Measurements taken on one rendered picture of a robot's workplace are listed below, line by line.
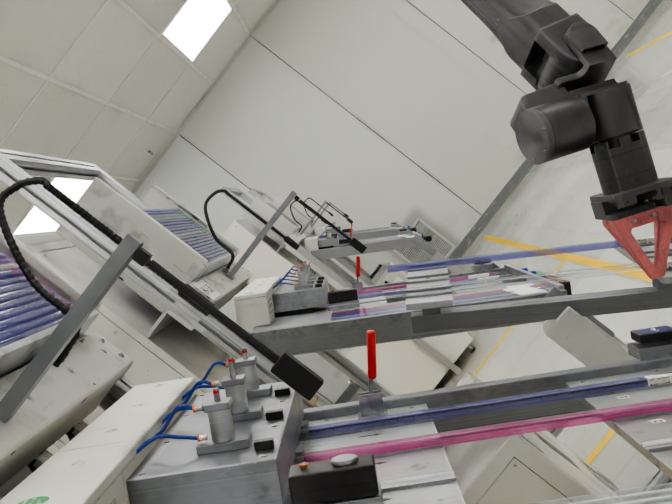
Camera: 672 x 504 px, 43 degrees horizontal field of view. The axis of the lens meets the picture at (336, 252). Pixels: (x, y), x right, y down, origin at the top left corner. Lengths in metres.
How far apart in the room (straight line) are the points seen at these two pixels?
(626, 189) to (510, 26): 0.22
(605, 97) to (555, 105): 0.06
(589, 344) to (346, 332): 0.62
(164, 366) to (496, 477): 0.77
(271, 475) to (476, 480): 1.24
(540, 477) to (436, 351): 3.52
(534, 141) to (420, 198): 7.66
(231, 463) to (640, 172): 0.49
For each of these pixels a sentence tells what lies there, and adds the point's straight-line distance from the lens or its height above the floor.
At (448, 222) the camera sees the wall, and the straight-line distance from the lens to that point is 8.57.
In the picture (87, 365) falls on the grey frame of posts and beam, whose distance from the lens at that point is 1.08.
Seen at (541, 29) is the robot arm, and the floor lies 1.16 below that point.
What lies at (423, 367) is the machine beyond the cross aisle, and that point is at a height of 0.20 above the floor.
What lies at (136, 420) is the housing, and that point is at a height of 1.25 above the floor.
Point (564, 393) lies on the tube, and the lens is 1.06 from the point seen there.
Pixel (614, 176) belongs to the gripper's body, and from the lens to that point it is 0.92.
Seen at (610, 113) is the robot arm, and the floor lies 1.06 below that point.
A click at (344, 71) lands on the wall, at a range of 8.61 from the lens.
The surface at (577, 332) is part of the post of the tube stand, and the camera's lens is 1.45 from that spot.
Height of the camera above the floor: 1.21
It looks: 1 degrees down
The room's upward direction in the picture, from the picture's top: 52 degrees counter-clockwise
